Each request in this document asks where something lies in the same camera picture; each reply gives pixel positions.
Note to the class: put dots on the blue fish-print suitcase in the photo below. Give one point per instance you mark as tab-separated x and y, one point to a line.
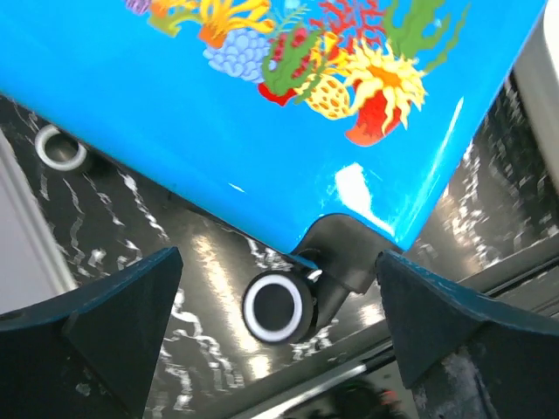
327	130

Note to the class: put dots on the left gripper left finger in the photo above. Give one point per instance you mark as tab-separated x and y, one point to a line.
90	352

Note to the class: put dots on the white plastic basin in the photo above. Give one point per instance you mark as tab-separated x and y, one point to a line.
536	73

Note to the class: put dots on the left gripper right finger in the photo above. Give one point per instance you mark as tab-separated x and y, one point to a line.
463	354

